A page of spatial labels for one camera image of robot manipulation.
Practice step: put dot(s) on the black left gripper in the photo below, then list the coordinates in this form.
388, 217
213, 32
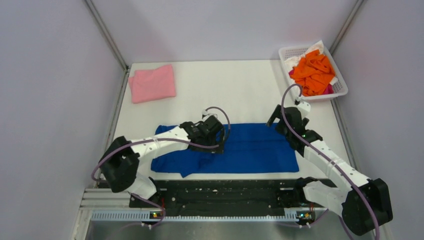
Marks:
220, 142

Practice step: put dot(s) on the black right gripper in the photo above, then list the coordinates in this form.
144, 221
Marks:
277, 114

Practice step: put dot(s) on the blue panda print t-shirt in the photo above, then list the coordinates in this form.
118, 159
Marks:
252, 148

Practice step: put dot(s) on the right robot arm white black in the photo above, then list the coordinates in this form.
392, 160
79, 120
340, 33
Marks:
361, 202

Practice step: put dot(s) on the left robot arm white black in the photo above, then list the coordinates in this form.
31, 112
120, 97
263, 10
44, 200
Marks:
121, 161

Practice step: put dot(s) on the magenta garment in basket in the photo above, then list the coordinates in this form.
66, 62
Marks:
328, 89

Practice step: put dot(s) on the orange t-shirt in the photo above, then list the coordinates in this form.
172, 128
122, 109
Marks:
314, 62

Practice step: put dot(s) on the white t-shirt in basket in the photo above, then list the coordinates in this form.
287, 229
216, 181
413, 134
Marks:
312, 69

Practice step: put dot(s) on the white plastic laundry basket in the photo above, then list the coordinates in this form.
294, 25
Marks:
291, 56

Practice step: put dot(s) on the folded pink t-shirt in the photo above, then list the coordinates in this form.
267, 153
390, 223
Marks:
152, 84

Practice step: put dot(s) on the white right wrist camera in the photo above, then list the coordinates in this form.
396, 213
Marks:
303, 106

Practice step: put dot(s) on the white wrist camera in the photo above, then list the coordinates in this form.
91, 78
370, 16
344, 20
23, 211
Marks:
206, 115
303, 106

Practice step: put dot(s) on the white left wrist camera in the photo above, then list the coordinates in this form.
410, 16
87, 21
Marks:
206, 115

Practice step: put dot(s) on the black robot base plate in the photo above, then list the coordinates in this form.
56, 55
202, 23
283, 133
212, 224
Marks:
230, 198

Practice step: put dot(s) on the right metal corner post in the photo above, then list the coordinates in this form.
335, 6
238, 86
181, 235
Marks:
346, 25

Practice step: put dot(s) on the metal corner post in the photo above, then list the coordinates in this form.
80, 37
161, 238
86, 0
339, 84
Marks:
346, 25
105, 33

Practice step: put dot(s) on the aluminium frame rail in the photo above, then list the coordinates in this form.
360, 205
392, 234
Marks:
109, 206

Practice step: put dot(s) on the left metal corner post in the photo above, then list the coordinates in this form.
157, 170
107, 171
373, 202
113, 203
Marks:
105, 33

